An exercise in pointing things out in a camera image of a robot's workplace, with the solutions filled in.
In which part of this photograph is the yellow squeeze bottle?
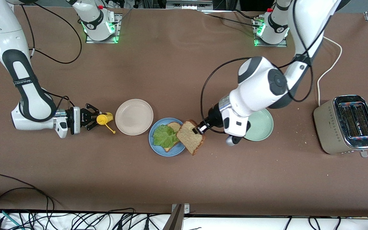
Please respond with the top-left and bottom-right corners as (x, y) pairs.
(96, 112), (116, 134)

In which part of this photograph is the rounded brown bread slice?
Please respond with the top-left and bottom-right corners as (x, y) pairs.
(176, 119), (206, 156)

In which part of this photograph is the square brown bread slice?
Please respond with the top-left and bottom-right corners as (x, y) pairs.
(163, 122), (182, 153)

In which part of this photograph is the green lettuce leaf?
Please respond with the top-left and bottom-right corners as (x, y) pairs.
(152, 125), (180, 149)

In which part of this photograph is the blue plate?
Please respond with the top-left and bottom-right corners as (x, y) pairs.
(149, 118), (186, 157)

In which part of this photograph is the beige plate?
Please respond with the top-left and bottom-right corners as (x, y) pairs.
(115, 99), (154, 136)

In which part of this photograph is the pale green plate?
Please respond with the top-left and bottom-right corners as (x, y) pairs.
(243, 108), (274, 142)

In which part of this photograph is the beige metal toaster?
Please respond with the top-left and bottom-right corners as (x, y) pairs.
(313, 95), (368, 158)

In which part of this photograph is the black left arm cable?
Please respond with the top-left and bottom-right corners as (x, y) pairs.
(200, 0), (334, 134)

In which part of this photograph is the looped black table cable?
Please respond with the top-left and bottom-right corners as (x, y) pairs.
(0, 188), (50, 230)

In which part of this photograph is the metal table edge bracket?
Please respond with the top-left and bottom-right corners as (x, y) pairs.
(171, 203), (190, 230)

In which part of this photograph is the long black table cable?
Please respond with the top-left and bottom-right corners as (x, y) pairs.
(0, 174), (56, 211)

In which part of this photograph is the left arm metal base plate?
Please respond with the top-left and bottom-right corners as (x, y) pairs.
(254, 18), (291, 48)

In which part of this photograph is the black base cable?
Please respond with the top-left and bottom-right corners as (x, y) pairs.
(202, 11), (263, 27)

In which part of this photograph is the teal cable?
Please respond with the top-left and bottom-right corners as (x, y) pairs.
(0, 208), (23, 230)

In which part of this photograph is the white toaster power cord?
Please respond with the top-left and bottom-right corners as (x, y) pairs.
(317, 36), (343, 107)

